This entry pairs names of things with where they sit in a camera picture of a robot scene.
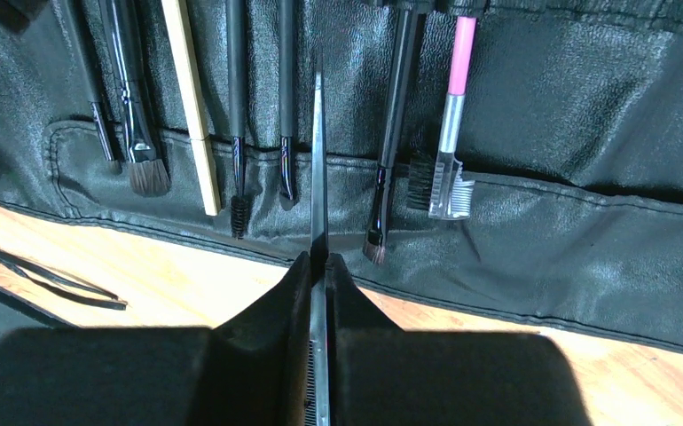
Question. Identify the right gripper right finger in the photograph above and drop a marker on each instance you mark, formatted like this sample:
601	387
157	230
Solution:
382	374

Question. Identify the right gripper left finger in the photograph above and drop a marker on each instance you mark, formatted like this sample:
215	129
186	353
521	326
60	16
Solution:
249	371

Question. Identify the black comb brush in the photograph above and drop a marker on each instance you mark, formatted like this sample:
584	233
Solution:
318	398

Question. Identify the black angled brush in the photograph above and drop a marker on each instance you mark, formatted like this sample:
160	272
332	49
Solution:
406	50

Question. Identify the pink handled makeup brush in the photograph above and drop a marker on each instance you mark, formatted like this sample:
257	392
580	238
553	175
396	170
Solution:
437	183

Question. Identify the black makeup brush roll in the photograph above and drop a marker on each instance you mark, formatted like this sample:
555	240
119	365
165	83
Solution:
572	132

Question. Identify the thin black eyeliner brush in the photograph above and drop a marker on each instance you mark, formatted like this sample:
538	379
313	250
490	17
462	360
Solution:
236	27

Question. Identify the slim black shadow brush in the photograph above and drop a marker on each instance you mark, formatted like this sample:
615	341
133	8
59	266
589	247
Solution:
287	190

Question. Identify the thin black liner brush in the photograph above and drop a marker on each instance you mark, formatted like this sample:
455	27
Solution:
181	46

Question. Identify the flat black shader brush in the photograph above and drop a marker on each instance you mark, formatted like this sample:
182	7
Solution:
147	171

